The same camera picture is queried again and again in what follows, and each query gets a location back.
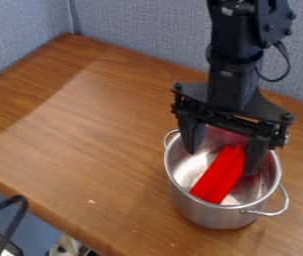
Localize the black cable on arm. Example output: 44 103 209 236
255 41 293 83

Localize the red plastic block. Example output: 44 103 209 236
190 145 245 204

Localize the pale object under table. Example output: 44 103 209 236
46 235 99 256

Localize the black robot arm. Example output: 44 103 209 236
173 0 296 175

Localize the stainless steel pot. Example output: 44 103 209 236
163 127 290 230

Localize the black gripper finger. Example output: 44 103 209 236
243 135 270 176
178 117 206 154

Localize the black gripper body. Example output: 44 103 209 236
171 56 296 149

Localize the black strap below table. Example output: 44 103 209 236
0 195 30 256

